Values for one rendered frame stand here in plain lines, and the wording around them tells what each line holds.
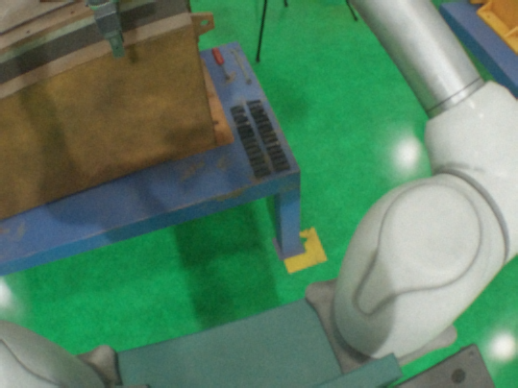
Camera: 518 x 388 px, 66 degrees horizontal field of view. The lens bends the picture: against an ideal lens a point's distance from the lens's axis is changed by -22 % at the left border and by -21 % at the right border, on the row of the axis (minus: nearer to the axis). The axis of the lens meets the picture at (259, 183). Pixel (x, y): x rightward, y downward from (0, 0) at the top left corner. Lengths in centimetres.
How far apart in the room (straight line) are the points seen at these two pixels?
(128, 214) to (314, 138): 123
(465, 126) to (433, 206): 14
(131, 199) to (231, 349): 114
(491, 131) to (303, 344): 38
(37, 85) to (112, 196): 59
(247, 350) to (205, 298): 154
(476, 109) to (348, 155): 202
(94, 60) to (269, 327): 95
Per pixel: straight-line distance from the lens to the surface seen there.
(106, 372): 67
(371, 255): 44
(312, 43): 314
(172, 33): 136
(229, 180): 169
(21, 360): 47
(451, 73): 57
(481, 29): 259
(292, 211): 191
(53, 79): 140
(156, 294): 225
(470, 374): 27
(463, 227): 44
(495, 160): 54
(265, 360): 65
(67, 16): 137
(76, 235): 174
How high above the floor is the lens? 203
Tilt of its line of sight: 57 degrees down
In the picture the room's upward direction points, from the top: 7 degrees counter-clockwise
